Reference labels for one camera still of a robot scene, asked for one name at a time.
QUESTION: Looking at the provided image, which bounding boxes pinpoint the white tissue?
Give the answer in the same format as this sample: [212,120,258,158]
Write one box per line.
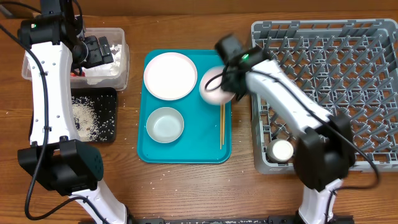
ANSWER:
[83,44,122,85]

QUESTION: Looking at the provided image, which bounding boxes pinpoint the pink bowl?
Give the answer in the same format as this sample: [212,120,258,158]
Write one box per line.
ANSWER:
[199,66,234,105]

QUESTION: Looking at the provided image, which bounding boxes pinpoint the large white plate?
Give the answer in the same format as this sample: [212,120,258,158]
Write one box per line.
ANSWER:
[144,52,198,101]

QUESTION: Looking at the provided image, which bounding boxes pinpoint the grey bowl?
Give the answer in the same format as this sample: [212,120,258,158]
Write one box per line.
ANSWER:
[146,107,185,144]

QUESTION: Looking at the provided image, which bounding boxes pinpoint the small white cup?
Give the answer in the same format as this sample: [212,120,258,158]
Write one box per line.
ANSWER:
[266,139,294,163]

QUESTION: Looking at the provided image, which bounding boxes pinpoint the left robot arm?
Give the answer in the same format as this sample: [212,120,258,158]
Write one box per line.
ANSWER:
[13,1,134,223]

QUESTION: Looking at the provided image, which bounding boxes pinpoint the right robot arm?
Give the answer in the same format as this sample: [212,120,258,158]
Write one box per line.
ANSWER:
[204,34,364,223]

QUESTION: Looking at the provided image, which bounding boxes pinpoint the grey dishwasher rack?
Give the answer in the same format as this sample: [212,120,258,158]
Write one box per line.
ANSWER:
[251,19,397,172]

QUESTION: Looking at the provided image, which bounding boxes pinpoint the clear plastic bin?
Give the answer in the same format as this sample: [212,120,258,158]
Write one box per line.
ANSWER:
[21,27,130,93]

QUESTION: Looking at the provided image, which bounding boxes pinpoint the red snack wrapper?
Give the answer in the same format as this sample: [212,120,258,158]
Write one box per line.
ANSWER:
[70,72,85,77]

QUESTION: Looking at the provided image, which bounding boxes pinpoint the black tray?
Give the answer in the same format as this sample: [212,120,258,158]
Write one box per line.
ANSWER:
[28,86,118,145]

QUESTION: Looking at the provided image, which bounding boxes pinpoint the teal serving tray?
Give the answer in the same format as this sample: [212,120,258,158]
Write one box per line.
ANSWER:
[137,49,232,164]

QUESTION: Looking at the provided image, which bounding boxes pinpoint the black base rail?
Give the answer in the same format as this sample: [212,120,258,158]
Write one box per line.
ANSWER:
[77,214,355,224]

